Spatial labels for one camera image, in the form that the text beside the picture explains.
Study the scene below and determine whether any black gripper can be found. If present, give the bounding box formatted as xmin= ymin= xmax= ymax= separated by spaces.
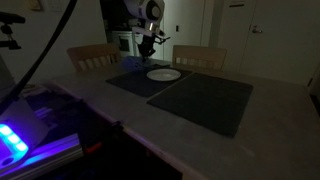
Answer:
xmin=138 ymin=35 xmax=155 ymax=63

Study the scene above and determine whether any blue towel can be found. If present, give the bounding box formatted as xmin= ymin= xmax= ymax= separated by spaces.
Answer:
xmin=121 ymin=56 xmax=150 ymax=71

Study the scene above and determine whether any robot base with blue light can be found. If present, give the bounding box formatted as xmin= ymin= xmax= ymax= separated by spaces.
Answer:
xmin=0 ymin=56 xmax=50 ymax=168

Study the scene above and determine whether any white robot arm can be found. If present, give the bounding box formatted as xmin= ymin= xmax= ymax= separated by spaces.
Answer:
xmin=123 ymin=0 xmax=166 ymax=62

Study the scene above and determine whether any dark placemat under plate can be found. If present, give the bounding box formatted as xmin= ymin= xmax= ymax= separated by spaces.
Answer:
xmin=106 ymin=67 xmax=191 ymax=97

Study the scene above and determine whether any white round plate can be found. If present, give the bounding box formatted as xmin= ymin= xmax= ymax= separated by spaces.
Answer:
xmin=147 ymin=69 xmax=181 ymax=81

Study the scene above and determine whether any wooden chair near towel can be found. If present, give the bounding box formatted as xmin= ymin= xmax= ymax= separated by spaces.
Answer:
xmin=67 ymin=43 xmax=121 ymax=72

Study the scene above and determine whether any white kitchen oven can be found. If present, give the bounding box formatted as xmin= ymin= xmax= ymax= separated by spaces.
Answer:
xmin=112 ymin=31 xmax=135 ymax=57

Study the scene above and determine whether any wooden chair near door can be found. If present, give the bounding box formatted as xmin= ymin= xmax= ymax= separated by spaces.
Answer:
xmin=172 ymin=45 xmax=227 ymax=70

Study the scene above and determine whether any dark empty placemat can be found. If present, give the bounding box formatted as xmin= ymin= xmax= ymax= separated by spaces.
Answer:
xmin=148 ymin=73 xmax=253 ymax=138

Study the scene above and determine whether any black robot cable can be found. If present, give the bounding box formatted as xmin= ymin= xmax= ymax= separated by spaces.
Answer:
xmin=0 ymin=0 xmax=79 ymax=111

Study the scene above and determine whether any red handled clamp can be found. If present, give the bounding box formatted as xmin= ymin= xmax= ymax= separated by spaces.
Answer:
xmin=83 ymin=142 xmax=102 ymax=154

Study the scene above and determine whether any silver door handle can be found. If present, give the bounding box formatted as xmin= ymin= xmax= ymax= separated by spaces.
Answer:
xmin=252 ymin=26 xmax=263 ymax=34

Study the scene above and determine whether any white door with handle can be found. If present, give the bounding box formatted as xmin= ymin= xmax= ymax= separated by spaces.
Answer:
xmin=240 ymin=0 xmax=320 ymax=86

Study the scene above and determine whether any black camera on tripod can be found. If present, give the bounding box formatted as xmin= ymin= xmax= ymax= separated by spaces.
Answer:
xmin=0 ymin=12 xmax=26 ymax=50

